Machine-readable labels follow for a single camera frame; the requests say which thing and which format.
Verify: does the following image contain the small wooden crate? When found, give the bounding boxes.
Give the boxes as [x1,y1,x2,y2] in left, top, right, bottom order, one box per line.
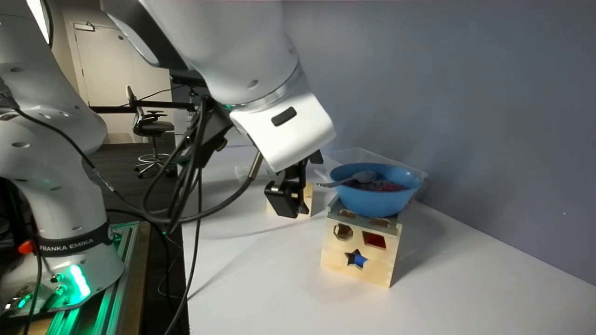
[264,184,315,220]

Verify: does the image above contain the blue plastic bowl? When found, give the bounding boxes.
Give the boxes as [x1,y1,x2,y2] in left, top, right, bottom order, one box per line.
[330,162,421,218]

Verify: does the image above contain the black office chair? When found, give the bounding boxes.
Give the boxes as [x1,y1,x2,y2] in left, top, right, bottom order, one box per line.
[127,88,173,179]

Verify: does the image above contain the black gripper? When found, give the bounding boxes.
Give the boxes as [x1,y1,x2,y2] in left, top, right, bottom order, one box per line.
[264,151,324,218]

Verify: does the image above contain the colourful beads in bowl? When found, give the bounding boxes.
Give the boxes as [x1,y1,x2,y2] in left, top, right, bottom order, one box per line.
[352,181,406,192]

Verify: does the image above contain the wooden shape sorter box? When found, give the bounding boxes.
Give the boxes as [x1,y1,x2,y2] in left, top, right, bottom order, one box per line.
[320,199,402,289]

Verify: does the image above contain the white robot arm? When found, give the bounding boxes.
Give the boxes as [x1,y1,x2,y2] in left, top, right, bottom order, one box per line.
[0,0,335,316]

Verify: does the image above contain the metal spoon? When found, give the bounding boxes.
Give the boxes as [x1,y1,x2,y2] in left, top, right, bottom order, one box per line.
[317,171,376,188]

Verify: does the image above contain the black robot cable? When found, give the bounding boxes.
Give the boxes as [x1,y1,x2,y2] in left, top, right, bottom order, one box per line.
[11,99,266,335]

